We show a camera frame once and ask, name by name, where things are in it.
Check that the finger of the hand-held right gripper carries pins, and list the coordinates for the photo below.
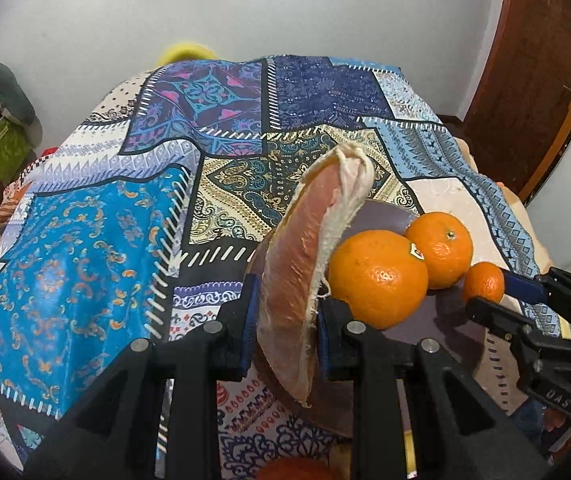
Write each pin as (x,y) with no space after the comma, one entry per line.
(523,286)
(495,312)

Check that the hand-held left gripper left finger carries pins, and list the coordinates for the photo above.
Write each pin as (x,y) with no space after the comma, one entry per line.
(248,320)

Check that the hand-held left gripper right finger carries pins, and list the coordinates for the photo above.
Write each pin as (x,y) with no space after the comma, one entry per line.
(323,340)

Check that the small mandarin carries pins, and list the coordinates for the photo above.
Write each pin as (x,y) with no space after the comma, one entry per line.
(483,285)

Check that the grey round plate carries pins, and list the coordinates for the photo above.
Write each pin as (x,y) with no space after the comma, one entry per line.
(438,322)

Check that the peeled pink pomelo segment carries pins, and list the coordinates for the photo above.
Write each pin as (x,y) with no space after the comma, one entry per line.
(295,280)

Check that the large orange with sticker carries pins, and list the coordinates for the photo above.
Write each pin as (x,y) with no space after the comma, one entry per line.
(378,280)

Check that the medium orange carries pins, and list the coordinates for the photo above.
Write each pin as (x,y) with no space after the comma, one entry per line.
(440,252)

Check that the patchwork patterned blanket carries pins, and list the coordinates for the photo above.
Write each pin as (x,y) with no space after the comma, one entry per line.
(95,240)

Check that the brown wooden door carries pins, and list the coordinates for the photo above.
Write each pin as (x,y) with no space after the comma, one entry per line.
(530,85)

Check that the yellow plush object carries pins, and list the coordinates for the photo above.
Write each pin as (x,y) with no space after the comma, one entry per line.
(185,52)

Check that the grey cushion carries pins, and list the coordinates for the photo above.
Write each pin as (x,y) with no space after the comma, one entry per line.
(2,90)

